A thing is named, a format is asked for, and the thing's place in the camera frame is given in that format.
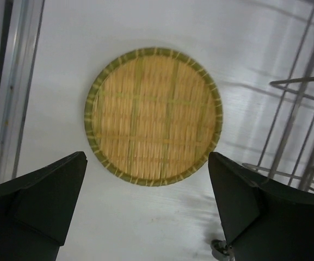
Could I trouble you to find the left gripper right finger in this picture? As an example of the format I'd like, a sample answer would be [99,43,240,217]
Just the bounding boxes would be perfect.
[208,152,314,260]

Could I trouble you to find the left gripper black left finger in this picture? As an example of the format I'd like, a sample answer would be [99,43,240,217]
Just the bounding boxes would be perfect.
[0,151,88,260]

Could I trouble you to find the yellow woven plate left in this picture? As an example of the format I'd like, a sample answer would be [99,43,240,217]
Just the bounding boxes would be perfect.
[84,47,223,187]

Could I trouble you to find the grey wire dish rack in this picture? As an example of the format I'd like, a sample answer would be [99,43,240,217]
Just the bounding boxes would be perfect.
[211,0,314,258]

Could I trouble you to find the left aluminium table rail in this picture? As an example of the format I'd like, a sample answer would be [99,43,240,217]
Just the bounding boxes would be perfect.
[0,1,45,184]

